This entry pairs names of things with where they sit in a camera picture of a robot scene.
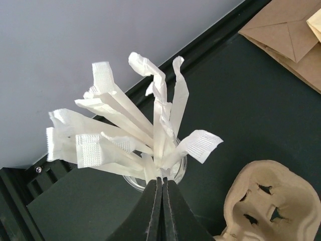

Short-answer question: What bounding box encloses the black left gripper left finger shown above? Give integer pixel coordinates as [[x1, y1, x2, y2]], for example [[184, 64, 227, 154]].
[[107, 177, 163, 241]]

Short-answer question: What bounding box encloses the brown pulp cup carrier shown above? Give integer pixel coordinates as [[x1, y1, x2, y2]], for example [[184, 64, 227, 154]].
[[214, 160, 320, 240]]

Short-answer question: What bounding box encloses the brown kraft paper bag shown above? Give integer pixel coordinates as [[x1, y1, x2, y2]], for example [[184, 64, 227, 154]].
[[239, 0, 320, 92]]

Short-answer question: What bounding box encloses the clear plastic stirrer cup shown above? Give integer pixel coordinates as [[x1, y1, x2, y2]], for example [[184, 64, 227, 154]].
[[123, 150, 188, 192]]

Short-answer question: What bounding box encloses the white stirrers bundle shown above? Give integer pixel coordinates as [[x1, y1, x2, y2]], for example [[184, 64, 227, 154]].
[[46, 52, 222, 181]]

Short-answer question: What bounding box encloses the light tan paper bag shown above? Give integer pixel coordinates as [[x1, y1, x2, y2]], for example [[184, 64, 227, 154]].
[[306, 9, 321, 42]]

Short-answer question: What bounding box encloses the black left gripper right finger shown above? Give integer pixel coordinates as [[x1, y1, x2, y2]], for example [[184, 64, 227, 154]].
[[162, 178, 214, 241]]

